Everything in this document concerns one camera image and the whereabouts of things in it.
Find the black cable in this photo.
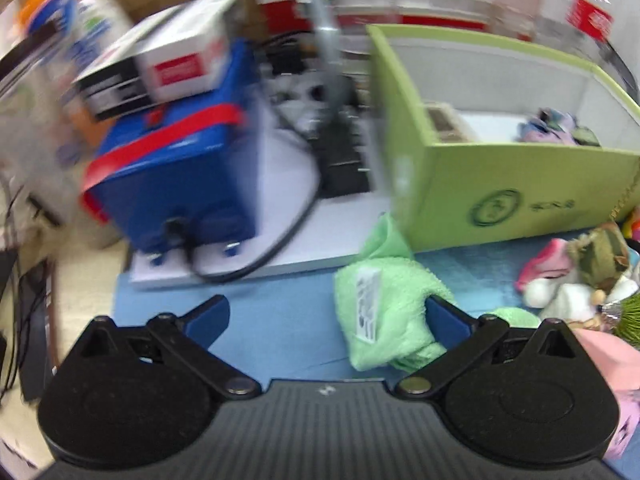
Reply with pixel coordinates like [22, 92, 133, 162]
[165, 110, 322, 282]

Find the beige flat packet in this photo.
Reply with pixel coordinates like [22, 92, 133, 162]
[424, 101, 482, 144]

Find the black and white flat box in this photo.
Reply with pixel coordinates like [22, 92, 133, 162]
[74, 0, 246, 122]

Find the pink white plush toy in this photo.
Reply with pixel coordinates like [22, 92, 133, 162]
[515, 239, 596, 322]

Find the camouflage plush toy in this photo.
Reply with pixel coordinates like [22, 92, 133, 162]
[570, 222, 632, 291]

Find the green towel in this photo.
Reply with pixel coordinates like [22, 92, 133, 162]
[334, 212, 541, 372]

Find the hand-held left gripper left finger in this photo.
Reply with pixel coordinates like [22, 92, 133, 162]
[60, 294, 262, 401]

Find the blue mat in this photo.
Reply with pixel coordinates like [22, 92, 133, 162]
[112, 240, 640, 392]

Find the yellow colourful plush toy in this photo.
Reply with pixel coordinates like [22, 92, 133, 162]
[622, 207, 640, 243]

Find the pink cloth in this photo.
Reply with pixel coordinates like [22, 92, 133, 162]
[570, 327, 640, 461]

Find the pastel colourful cloth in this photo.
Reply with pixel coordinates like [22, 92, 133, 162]
[515, 106, 601, 147]

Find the cola bottle with red label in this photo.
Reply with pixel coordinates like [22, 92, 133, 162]
[567, 0, 617, 42]

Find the white box with red label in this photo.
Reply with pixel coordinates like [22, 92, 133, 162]
[135, 22, 232, 106]

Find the dark flat panel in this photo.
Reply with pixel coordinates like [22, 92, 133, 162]
[17, 259, 57, 402]

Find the orange blue wipes packet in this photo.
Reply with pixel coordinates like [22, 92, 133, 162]
[20, 0, 132, 111]

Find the blue device with red stripe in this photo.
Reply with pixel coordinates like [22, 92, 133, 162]
[80, 40, 266, 266]

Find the green grass ornament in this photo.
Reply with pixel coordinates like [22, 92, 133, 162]
[607, 292, 640, 347]

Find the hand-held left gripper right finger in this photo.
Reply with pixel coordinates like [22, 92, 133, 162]
[394, 295, 583, 402]

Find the green cardboard box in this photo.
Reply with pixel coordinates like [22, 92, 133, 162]
[367, 24, 640, 252]

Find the black ribbed device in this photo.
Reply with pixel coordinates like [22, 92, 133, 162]
[309, 109, 372, 197]

